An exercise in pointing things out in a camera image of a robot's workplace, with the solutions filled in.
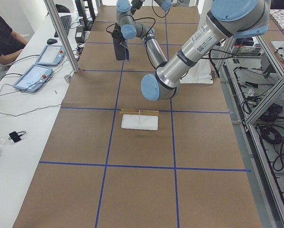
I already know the black monitor stand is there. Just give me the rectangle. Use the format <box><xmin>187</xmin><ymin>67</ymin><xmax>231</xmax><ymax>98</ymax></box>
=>
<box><xmin>75</xmin><ymin>0</ymin><xmax>96</xmax><ymax>31</ymax></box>

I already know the aluminium frame rack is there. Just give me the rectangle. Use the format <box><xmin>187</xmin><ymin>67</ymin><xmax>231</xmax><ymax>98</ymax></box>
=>
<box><xmin>213</xmin><ymin>9</ymin><xmax>284</xmax><ymax>228</ymax></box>

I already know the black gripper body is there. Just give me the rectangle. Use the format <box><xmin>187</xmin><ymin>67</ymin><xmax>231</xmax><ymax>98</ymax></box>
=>
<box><xmin>111</xmin><ymin>23</ymin><xmax>123</xmax><ymax>40</ymax></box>

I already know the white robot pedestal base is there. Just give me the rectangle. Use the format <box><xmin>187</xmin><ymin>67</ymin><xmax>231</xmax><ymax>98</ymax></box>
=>
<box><xmin>180</xmin><ymin>59</ymin><xmax>213</xmax><ymax>84</ymax></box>

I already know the aluminium frame post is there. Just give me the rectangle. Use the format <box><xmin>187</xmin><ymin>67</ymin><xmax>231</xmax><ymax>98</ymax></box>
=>
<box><xmin>44</xmin><ymin>0</ymin><xmax>79</xmax><ymax>73</ymax></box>

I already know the teach pendant tablet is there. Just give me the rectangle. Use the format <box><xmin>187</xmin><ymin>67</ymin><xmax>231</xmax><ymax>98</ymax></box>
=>
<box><xmin>36</xmin><ymin>45</ymin><xmax>65</xmax><ymax>66</ymax></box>
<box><xmin>13</xmin><ymin>64</ymin><xmax>53</xmax><ymax>93</ymax></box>

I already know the black computer mouse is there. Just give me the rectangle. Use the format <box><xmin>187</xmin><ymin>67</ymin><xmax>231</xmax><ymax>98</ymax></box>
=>
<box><xmin>47</xmin><ymin>38</ymin><xmax>57</xmax><ymax>45</ymax></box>

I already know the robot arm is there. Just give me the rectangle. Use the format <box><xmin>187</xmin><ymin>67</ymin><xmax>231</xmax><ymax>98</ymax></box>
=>
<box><xmin>113</xmin><ymin>0</ymin><xmax>271</xmax><ymax>101</ymax></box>
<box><xmin>131</xmin><ymin>0</ymin><xmax>181</xmax><ymax>11</ymax></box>

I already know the black power adapter box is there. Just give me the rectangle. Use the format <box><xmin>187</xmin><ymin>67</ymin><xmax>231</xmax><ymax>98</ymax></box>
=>
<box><xmin>75</xmin><ymin>26</ymin><xmax>85</xmax><ymax>44</ymax></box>

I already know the clear plastic bag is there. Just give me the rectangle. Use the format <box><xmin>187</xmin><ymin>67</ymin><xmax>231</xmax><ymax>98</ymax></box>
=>
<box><xmin>0</xmin><ymin>135</ymin><xmax>14</xmax><ymax>147</ymax></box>

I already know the blue grey towel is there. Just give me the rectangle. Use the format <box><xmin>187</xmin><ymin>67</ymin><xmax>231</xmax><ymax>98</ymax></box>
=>
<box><xmin>113</xmin><ymin>38</ymin><xmax>130</xmax><ymax>61</ymax></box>

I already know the near teach pendant tablet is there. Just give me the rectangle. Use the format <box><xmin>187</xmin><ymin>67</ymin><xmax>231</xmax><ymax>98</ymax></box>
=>
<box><xmin>13</xmin><ymin>64</ymin><xmax>53</xmax><ymax>93</ymax></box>

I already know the far teach pendant tablet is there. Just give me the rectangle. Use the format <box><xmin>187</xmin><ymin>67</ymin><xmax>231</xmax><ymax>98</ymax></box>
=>
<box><xmin>36</xmin><ymin>45</ymin><xmax>65</xmax><ymax>66</ymax></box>

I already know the black keyboard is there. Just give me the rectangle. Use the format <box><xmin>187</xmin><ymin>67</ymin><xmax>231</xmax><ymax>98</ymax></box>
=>
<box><xmin>60</xmin><ymin>15</ymin><xmax>72</xmax><ymax>35</ymax></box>

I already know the person in black shirt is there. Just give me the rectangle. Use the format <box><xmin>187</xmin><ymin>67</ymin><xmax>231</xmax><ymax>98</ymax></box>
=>
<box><xmin>0</xmin><ymin>16</ymin><xmax>28</xmax><ymax>65</ymax></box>

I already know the small black device with cable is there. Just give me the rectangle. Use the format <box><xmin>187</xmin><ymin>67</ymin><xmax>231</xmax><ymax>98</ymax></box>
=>
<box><xmin>9</xmin><ymin>131</ymin><xmax>27</xmax><ymax>143</ymax></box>

